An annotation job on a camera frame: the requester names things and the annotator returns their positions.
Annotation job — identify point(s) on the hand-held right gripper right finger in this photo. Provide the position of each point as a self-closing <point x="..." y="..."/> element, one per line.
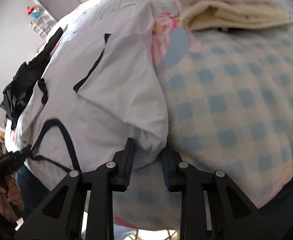
<point x="167" y="172"/>

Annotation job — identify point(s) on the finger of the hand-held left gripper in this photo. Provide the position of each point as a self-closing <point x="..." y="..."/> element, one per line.
<point x="16" y="158"/>

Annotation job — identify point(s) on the white shirt with navy trim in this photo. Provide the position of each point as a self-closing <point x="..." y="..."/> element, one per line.
<point x="111" y="92"/>

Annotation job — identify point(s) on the person's left hand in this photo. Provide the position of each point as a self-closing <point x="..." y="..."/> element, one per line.
<point x="14" y="192"/>

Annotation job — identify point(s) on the red and blue plush toy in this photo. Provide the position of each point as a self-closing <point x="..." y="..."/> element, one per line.
<point x="32" y="11"/>

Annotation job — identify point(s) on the person's right leg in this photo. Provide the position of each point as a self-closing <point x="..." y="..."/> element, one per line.
<point x="286" y="212"/>

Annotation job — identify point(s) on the blue checked printed blanket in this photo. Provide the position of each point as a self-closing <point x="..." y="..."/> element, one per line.
<point x="224" y="92"/>

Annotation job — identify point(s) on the white storage rack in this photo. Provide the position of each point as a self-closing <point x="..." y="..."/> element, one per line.
<point x="40" y="26"/>

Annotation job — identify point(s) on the black garment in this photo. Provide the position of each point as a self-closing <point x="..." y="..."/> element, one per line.
<point x="21" y="85"/>

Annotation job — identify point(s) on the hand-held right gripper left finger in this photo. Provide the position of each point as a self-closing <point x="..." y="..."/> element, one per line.
<point x="126" y="167"/>

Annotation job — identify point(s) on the folded cream garment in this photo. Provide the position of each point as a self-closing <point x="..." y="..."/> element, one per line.
<point x="236" y="12"/>

